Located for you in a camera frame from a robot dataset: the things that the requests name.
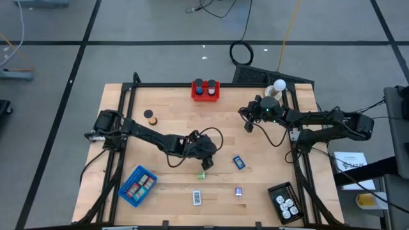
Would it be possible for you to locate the white booklet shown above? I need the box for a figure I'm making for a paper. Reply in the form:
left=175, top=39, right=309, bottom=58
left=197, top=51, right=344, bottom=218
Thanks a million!
left=332, top=151, right=377, bottom=192

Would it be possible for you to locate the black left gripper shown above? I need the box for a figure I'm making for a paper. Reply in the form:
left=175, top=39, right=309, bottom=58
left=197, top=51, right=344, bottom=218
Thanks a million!
left=188, top=130, right=219, bottom=171

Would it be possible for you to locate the black floor cable with plug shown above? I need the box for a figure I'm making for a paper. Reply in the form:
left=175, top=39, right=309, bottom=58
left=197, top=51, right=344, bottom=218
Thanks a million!
left=185, top=0, right=239, bottom=19

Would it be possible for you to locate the coiled black floor cable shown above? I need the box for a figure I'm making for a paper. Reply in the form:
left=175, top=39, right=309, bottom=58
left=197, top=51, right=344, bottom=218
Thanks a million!
left=228, top=0, right=256, bottom=66

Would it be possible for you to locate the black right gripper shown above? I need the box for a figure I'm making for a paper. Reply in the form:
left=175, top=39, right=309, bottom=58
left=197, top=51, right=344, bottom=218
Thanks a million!
left=238, top=95, right=262, bottom=134

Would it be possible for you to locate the grey cart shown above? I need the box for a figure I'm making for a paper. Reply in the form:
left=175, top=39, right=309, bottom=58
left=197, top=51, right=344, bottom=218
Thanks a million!
left=382, top=85, right=409, bottom=230

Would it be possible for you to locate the orange sand hourglass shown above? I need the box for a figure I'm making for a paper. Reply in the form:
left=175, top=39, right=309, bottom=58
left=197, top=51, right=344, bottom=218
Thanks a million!
left=143, top=109, right=158, bottom=127

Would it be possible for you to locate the brass lamp with white bulb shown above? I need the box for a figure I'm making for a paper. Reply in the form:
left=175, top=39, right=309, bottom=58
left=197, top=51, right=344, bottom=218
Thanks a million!
left=263, top=79, right=288, bottom=102

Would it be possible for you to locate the white floor cable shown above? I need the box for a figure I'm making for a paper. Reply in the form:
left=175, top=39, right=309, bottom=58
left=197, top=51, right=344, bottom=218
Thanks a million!
left=0, top=0, right=26, bottom=68

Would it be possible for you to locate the red plastic basket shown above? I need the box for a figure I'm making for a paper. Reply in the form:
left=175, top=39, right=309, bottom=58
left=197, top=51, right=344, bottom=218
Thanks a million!
left=190, top=79, right=221, bottom=103

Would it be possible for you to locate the black aluminium table frame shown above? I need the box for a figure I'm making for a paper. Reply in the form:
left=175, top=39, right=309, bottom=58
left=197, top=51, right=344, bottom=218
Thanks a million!
left=78, top=72, right=344, bottom=226

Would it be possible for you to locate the grey equipment base foot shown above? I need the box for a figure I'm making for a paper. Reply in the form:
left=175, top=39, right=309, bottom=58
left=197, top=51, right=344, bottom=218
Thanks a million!
left=0, top=68, right=35, bottom=82

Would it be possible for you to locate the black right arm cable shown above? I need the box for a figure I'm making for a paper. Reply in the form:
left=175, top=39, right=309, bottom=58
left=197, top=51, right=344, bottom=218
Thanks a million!
left=238, top=107, right=300, bottom=165

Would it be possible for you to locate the white roll with yellow label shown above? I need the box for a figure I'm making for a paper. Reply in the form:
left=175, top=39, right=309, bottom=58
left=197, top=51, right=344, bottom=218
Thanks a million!
left=355, top=192, right=389, bottom=211

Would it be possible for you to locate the black caster wheel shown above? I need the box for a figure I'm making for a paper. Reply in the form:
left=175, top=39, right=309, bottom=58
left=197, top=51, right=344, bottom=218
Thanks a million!
left=0, top=99, right=13, bottom=119

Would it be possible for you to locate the black perforated panel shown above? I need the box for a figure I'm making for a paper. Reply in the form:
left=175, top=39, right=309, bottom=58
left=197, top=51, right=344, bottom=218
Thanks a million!
left=232, top=63, right=316, bottom=86

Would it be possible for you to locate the yellow cable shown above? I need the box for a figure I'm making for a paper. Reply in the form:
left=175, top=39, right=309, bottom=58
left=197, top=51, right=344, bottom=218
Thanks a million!
left=276, top=0, right=303, bottom=73

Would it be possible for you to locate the long black power cable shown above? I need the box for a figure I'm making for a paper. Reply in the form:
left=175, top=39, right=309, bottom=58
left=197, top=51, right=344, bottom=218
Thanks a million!
left=311, top=146, right=409, bottom=215

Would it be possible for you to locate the black bar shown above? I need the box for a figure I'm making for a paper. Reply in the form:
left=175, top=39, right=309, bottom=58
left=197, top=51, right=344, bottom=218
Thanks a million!
left=334, top=156, right=400, bottom=187

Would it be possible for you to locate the black left base cable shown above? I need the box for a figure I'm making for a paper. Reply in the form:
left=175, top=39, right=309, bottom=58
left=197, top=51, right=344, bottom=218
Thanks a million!
left=79, top=148, right=109, bottom=188

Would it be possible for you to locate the blue digital clock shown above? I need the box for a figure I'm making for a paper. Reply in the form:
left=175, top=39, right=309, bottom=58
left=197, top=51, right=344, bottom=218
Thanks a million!
left=232, top=155, right=247, bottom=171

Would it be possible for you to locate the black plastic tray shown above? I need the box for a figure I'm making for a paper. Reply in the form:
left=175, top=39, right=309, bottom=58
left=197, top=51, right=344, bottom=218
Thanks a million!
left=267, top=181, right=304, bottom=224

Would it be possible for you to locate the blue plastic basket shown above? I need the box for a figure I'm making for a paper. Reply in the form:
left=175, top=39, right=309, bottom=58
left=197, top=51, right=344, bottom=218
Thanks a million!
left=117, top=164, right=158, bottom=208

